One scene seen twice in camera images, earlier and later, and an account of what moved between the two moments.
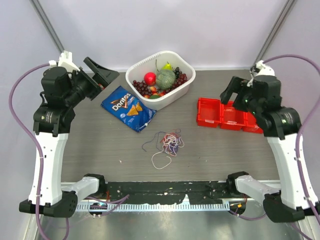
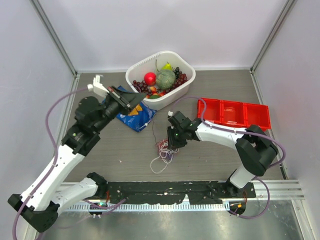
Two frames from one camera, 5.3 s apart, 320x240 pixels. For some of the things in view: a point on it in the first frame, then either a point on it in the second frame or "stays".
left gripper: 104,76 → 131,98
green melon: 165,79 stays
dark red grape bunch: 142,87 stays
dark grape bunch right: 181,78 stays
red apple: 150,78 stays
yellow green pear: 167,67 stays
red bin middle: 232,118 stays
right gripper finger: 240,102 → 173,143
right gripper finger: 233,88 → 180,145
